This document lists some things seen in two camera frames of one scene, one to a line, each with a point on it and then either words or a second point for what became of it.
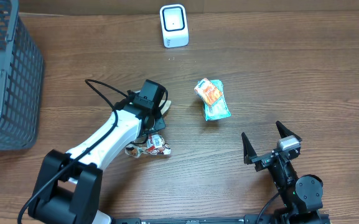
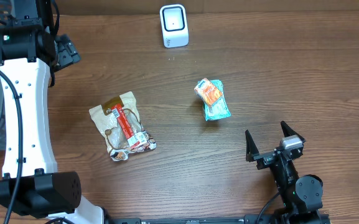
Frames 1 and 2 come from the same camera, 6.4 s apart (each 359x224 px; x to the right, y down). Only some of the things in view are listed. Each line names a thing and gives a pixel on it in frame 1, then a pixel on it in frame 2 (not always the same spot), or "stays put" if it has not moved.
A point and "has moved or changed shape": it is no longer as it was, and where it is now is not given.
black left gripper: [158, 125] -> [68, 50]
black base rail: [247, 219] stays put
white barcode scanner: [175, 25] stays put
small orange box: [207, 92] stays put
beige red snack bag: [155, 144] has moved or changed shape
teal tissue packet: [220, 108] stays put
